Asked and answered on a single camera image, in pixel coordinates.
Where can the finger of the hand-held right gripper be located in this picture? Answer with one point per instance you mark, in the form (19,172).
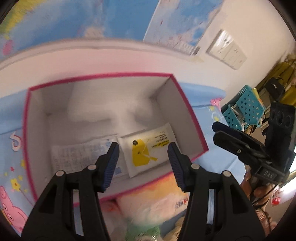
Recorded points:
(235,146)
(225,128)

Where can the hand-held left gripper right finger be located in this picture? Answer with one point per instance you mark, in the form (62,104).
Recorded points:
(175,166)

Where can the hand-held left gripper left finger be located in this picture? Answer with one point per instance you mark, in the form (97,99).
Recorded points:
(112,162)

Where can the pink cardboard box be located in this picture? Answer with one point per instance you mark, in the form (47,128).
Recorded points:
(175,104)

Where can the person's right forearm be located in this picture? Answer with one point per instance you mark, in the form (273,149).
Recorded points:
(262,217)

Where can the person's right hand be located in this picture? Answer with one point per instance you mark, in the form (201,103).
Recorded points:
(261,193)

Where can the small teal perforated basket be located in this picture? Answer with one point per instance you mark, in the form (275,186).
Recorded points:
(231,117)

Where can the blue cartoon printed bed sheet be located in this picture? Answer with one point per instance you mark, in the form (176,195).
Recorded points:
(217,166)

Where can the white wipes packet yellow label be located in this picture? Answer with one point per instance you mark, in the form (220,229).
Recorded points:
(141,150)

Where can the large teal perforated basket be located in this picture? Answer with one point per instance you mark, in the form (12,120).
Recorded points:
(249,104)

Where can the white packet blue print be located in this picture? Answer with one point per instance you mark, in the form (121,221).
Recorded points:
(78,153)

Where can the pastel tissue pack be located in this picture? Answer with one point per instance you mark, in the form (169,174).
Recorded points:
(150,197)

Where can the black bag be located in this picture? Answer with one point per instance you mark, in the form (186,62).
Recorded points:
(275,88)

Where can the white foam padding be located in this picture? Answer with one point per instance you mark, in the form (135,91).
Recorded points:
(104,104)

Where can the yellow cloth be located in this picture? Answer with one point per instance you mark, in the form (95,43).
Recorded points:
(284,69)

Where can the green packet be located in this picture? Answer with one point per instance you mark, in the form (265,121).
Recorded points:
(143,234)

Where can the white wall socket panel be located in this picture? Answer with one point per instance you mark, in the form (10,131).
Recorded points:
(227,48)

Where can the blue wall map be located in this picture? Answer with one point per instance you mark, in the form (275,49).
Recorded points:
(180,23)

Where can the colourful wall map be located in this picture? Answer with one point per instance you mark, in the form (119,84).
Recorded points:
(69,18)

